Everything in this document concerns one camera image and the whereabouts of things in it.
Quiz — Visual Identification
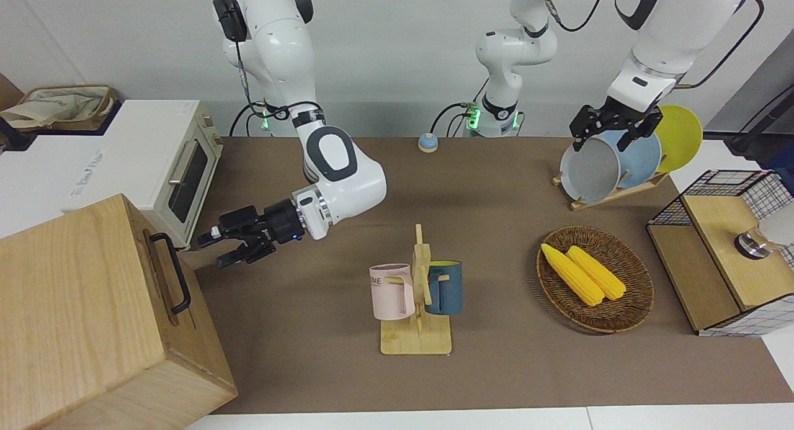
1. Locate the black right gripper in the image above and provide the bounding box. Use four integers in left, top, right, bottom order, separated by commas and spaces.
197, 205, 277, 268

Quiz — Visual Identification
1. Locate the wooden plate rack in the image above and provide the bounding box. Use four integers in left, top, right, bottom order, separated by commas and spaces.
552, 171, 671, 212

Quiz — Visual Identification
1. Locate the yellow corn cob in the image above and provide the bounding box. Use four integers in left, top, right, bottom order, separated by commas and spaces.
541, 243, 605, 307
566, 245, 627, 302

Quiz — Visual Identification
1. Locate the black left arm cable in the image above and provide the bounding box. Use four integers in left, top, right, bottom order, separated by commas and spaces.
538, 0, 765, 89

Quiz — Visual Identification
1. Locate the white cylindrical grinder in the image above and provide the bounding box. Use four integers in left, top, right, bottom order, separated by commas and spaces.
735, 216, 794, 260

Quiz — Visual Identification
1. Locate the light blue plate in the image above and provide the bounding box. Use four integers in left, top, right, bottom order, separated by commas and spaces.
599, 129, 662, 189

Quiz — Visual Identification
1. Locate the wooden mug tree stand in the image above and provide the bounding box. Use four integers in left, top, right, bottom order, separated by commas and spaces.
380, 224, 453, 356

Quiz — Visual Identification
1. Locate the black metal drawer handle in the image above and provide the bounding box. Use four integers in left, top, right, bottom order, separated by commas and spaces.
149, 231, 192, 316

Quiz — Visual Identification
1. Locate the dark blue mug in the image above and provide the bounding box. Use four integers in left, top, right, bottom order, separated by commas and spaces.
426, 260, 463, 316

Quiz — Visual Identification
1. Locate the brown basket with beige cloth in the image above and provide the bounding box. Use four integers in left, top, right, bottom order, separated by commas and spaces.
0, 84, 118, 133

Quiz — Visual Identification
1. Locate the brown table mat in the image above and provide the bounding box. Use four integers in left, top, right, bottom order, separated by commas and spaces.
186, 137, 794, 415

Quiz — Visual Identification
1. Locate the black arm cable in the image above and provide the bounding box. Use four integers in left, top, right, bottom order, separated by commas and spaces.
236, 39, 326, 117
538, 0, 765, 89

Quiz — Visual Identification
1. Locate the light wooden drawer cabinet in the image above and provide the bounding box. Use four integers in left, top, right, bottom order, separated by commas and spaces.
0, 193, 239, 430

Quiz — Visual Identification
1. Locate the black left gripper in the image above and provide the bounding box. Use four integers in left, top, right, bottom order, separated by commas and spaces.
569, 101, 663, 153

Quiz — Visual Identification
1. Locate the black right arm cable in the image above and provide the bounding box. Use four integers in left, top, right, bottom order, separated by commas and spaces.
236, 39, 326, 117

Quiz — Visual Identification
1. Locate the yellow plate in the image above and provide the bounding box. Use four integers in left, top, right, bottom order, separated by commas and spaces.
653, 105, 703, 174

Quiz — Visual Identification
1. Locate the brown wicker basket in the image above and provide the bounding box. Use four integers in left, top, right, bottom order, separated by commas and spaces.
536, 225, 655, 334

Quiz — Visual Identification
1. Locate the grey plate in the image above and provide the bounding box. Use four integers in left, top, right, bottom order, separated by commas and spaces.
560, 137, 622, 204

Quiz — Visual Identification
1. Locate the light wooden drawer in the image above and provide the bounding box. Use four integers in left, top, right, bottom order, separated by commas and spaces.
124, 194, 218, 372

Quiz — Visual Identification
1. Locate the white toaster oven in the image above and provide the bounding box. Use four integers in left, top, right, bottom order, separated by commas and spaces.
60, 99, 224, 252

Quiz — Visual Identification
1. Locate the pink mug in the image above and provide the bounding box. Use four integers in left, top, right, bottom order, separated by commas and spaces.
369, 264, 415, 321

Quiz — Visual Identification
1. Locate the black wire shelf with wood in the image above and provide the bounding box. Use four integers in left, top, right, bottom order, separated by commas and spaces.
646, 169, 794, 338

